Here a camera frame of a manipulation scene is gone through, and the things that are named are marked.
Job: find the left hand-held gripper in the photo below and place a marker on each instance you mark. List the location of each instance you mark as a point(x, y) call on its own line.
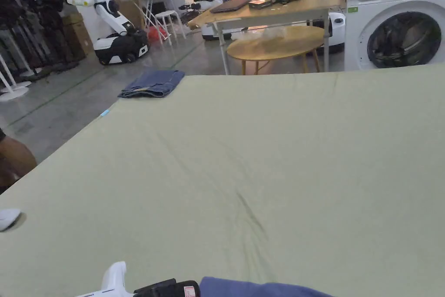
point(116, 279)

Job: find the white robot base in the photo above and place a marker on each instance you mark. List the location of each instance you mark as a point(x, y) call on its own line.
point(336, 29)

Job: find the dark blue garment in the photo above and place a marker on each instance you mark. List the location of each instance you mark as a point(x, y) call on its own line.
point(257, 288)

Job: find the bed with pale green sheet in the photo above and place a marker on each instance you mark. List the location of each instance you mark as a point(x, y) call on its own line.
point(243, 158)

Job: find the white hand controller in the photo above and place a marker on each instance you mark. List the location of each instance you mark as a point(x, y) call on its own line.
point(7, 218)

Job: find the small light blue tag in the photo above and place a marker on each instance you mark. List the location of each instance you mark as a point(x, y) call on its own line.
point(105, 113)

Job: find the folded blue jeans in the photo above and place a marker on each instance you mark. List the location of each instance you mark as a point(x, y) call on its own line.
point(156, 83)

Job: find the red bag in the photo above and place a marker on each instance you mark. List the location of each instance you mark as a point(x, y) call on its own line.
point(155, 33)

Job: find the brown cardboard carton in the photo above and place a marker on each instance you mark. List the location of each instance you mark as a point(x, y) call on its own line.
point(74, 34)

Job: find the white humanoid robot, wheeled base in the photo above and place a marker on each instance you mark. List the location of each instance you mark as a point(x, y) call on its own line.
point(104, 15)

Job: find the rack of dark equipment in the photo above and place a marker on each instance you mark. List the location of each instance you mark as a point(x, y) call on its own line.
point(31, 29)

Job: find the white front-loading washing machine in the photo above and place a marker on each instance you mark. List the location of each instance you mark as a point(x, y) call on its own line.
point(396, 18)

